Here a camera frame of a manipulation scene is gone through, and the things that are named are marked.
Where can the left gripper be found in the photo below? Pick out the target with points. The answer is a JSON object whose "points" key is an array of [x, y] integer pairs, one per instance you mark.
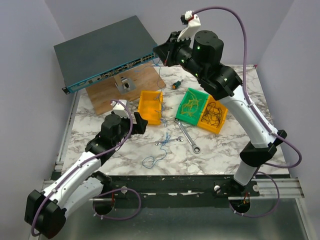
{"points": [[139, 127]]}

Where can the small open-end wrench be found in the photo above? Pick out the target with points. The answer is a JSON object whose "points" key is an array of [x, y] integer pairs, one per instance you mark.
{"points": [[163, 142]]}

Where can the metal bracket stand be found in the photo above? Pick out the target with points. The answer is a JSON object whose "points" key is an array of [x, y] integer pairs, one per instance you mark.
{"points": [[124, 84]]}

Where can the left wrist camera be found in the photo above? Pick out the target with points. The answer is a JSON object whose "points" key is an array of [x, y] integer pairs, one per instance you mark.
{"points": [[119, 110]]}

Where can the plywood board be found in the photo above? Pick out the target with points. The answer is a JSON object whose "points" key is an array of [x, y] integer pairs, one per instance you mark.
{"points": [[145, 77]]}

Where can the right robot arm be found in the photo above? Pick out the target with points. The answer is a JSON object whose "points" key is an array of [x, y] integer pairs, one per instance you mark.
{"points": [[228, 88]]}

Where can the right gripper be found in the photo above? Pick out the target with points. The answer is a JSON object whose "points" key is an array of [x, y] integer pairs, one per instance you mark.
{"points": [[164, 51]]}

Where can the grey network switch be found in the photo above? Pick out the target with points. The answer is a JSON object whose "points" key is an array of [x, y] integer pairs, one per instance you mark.
{"points": [[104, 53]]}

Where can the ratcheting combination wrench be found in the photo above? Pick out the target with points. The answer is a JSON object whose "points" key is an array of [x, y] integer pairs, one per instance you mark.
{"points": [[196, 149]]}

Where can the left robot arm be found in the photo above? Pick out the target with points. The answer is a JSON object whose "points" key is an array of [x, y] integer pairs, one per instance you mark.
{"points": [[47, 210]]}

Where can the green plastic bin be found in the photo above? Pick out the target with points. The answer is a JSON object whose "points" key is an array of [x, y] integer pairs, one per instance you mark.
{"points": [[191, 106]]}

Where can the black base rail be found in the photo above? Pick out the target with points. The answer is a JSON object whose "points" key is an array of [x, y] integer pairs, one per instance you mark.
{"points": [[153, 191]]}

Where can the yellow plastic bin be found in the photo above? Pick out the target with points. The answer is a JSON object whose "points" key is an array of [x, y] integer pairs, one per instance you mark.
{"points": [[213, 116], [150, 106]]}

